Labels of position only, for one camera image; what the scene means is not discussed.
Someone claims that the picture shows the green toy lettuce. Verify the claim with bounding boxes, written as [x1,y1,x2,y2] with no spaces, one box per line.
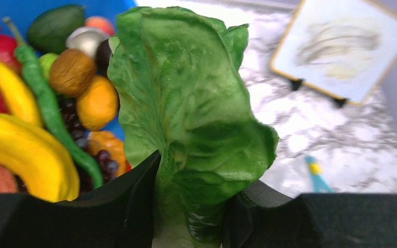
[108,7,279,247]

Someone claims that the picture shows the dark purple toy eggplant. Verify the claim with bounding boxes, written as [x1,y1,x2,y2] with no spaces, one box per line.
[95,39,112,76]

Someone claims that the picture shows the orange toy lemon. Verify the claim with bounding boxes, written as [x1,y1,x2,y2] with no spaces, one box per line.
[76,75,119,131]

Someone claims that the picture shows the brown toy kiwi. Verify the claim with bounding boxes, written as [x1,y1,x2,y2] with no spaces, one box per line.
[49,49,97,98]

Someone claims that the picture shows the green toy avocado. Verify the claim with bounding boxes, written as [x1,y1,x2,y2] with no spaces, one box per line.
[26,4,85,54]

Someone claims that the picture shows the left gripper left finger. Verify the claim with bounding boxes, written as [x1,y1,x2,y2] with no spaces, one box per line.
[0,151,161,247]

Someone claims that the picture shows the toy mushroom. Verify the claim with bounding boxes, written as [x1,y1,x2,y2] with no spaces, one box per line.
[66,26,109,58]

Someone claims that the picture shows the yellow toy bell pepper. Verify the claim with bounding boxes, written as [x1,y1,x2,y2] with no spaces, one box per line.
[87,131,131,177]

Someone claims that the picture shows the yellow toy banana bunch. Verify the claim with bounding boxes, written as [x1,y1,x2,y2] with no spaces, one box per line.
[0,75,80,202]

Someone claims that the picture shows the toy peach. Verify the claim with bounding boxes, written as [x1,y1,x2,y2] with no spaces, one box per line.
[85,15,115,36]

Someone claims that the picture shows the blue plastic bin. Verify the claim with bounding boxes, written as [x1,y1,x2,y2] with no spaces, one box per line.
[0,0,138,141]

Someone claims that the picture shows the toy purple grapes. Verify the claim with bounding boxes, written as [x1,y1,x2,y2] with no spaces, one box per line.
[58,96,120,194]

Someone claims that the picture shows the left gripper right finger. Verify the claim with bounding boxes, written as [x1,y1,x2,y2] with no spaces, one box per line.
[222,181,397,247]

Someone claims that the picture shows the small whiteboard with wooden frame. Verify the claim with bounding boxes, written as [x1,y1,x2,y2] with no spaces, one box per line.
[270,1,397,104]

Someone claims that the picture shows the green toy chili pepper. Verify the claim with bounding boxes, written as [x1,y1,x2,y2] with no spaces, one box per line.
[3,17,103,189]

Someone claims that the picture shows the clear zip top bag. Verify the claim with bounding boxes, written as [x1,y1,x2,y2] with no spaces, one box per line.
[305,156,334,193]

